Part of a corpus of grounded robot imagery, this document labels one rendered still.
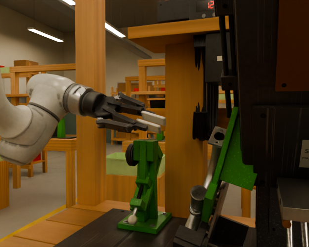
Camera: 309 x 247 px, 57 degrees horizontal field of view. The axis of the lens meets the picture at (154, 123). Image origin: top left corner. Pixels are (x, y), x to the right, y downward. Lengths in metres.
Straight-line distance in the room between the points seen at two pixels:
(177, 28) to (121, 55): 10.87
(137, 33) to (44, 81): 0.33
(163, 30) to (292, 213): 0.67
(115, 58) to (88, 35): 10.64
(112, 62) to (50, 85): 11.02
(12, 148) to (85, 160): 0.43
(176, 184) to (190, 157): 0.11
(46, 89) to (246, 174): 0.58
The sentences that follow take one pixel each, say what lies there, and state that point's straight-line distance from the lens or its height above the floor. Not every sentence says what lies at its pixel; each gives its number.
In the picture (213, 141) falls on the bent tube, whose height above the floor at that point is 1.19.
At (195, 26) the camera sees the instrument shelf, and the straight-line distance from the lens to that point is 0.92.
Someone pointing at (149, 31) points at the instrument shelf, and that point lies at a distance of 0.96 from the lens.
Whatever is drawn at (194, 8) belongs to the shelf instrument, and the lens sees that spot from 0.97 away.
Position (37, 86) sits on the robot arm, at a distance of 0.90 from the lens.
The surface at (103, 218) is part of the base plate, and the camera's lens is 1.03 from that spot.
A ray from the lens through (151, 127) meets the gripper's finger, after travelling 0.75.
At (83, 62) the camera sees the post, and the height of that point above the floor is 1.46.
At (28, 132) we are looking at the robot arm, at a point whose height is 1.21.
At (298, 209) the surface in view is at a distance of 0.45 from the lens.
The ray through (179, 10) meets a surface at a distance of 1.00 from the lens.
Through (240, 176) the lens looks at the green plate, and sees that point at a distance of 0.63.
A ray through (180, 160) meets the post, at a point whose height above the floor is 1.09.
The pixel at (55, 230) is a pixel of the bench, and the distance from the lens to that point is 1.03.
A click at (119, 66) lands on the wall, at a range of 11.73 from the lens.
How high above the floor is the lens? 1.26
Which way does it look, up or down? 2 degrees down
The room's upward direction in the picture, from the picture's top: straight up
